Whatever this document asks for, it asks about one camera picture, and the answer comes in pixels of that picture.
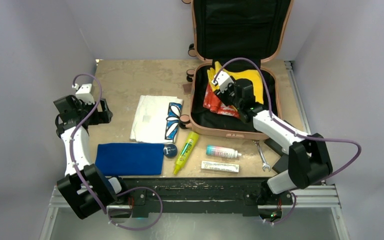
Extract pink suitcase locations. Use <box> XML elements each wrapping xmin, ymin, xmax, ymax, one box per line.
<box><xmin>180</xmin><ymin>0</ymin><xmax>294</xmax><ymax>140</ymax></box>

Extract red white tie-dye cloth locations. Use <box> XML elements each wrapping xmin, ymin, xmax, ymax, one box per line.
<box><xmin>202</xmin><ymin>84</ymin><xmax>240</xmax><ymax>119</ymax></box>

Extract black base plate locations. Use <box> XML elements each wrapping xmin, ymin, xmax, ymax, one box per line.
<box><xmin>108</xmin><ymin>177</ymin><xmax>300</xmax><ymax>218</ymax></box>

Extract black foam pad lower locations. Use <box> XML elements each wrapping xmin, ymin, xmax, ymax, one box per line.
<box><xmin>271</xmin><ymin>154</ymin><xmax>289</xmax><ymax>174</ymax></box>

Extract white teal spray bottle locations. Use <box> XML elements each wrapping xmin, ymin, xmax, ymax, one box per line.
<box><xmin>206</xmin><ymin>145</ymin><xmax>242</xmax><ymax>159</ymax></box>

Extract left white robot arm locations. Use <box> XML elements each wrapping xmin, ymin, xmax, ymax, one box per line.
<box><xmin>54</xmin><ymin>95</ymin><xmax>129</xmax><ymax>219</ymax></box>

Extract white toothpaste box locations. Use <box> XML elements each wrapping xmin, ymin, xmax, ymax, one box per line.
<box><xmin>201</xmin><ymin>161</ymin><xmax>240</xmax><ymax>173</ymax></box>

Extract silver wrench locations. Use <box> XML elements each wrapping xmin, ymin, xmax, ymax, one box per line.
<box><xmin>253</xmin><ymin>140</ymin><xmax>271</xmax><ymax>172</ymax></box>

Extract aluminium rail frame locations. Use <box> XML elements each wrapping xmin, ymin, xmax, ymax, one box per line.
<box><xmin>39</xmin><ymin>60</ymin><xmax>350</xmax><ymax>240</ymax></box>

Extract black foam pad upper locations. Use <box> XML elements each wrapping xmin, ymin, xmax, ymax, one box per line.
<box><xmin>264</xmin><ymin>138</ymin><xmax>289</xmax><ymax>156</ymax></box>

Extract white shirt blue flower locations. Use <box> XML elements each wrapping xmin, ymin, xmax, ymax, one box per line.
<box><xmin>129</xmin><ymin>95</ymin><xmax>184</xmax><ymax>144</ymax></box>

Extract yellow cloth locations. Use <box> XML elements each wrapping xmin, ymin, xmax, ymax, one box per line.
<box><xmin>206</xmin><ymin>61</ymin><xmax>264</xmax><ymax>104</ymax></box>

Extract yellow green tube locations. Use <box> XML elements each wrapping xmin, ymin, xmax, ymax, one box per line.
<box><xmin>173</xmin><ymin>131</ymin><xmax>200</xmax><ymax>175</ymax></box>

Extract round dark blue tin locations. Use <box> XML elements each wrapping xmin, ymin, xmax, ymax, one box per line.
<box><xmin>163</xmin><ymin>143</ymin><xmax>178</xmax><ymax>159</ymax></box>

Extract blue folded cloth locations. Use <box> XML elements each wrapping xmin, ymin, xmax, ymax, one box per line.
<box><xmin>95</xmin><ymin>143</ymin><xmax>164</xmax><ymax>176</ymax></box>

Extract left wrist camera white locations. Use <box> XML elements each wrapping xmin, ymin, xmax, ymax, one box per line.
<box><xmin>72</xmin><ymin>83</ymin><xmax>96</xmax><ymax>105</ymax></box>

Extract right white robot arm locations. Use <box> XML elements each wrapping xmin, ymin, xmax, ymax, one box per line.
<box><xmin>212</xmin><ymin>76</ymin><xmax>333</xmax><ymax>204</ymax></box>

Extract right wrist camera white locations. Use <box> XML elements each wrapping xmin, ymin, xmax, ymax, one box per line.
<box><xmin>210</xmin><ymin>71</ymin><xmax>234</xmax><ymax>93</ymax></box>

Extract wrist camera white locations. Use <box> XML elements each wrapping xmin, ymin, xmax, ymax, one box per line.
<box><xmin>72</xmin><ymin>83</ymin><xmax>96</xmax><ymax>105</ymax></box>
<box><xmin>210</xmin><ymin>71</ymin><xmax>234</xmax><ymax>93</ymax></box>

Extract black foam pad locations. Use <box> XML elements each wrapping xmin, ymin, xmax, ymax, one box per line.
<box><xmin>264</xmin><ymin>138</ymin><xmax>289</xmax><ymax>156</ymax></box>
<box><xmin>271</xmin><ymin>154</ymin><xmax>289</xmax><ymax>174</ymax></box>

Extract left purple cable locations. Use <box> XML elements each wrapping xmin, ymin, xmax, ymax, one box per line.
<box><xmin>70</xmin><ymin>73</ymin><xmax>164</xmax><ymax>232</ymax></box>

